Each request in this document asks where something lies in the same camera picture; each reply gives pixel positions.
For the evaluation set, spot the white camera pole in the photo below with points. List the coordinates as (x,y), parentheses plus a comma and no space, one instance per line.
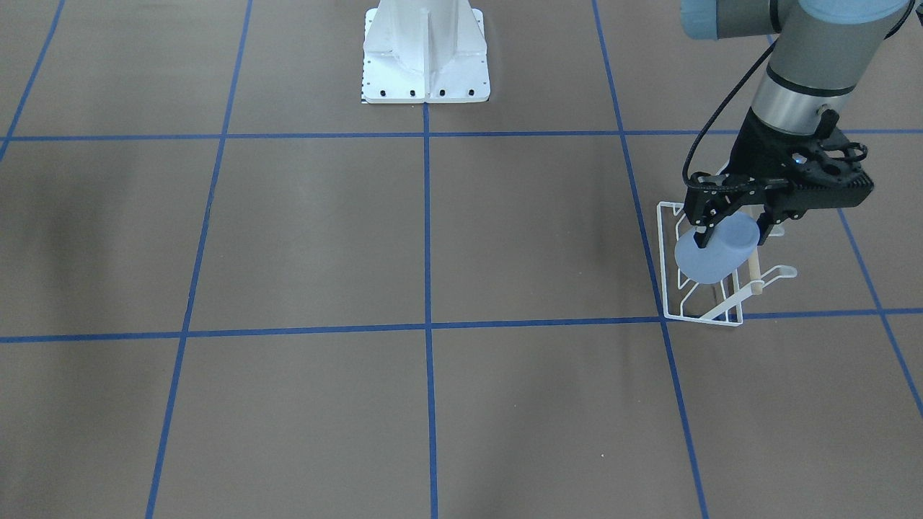
(425,52)

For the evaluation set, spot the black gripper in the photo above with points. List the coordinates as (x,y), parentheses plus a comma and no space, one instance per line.
(754,154)

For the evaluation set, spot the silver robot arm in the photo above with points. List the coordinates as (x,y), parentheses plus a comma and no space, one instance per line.
(820,52)

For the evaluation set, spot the white wire cup holder rack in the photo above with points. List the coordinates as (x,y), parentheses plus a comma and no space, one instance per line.
(720,303)

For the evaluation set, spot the light blue plastic cup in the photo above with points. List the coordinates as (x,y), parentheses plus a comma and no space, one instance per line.
(732,242)

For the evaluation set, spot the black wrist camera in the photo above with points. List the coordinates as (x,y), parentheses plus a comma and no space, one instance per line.
(824,173)

